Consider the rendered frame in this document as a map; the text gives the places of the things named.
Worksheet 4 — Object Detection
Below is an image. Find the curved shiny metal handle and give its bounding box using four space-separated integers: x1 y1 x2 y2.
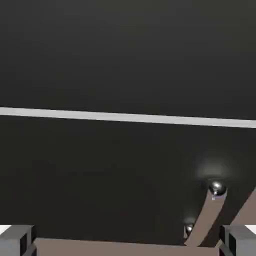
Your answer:
182 179 228 248

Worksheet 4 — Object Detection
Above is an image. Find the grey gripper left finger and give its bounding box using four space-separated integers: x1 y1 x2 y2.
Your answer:
0 224 38 256

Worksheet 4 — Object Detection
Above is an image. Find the dark grey cabinet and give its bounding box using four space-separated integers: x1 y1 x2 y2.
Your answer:
0 0 256 248

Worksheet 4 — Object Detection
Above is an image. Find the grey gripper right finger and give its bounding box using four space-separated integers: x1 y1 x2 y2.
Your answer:
218 223 256 256

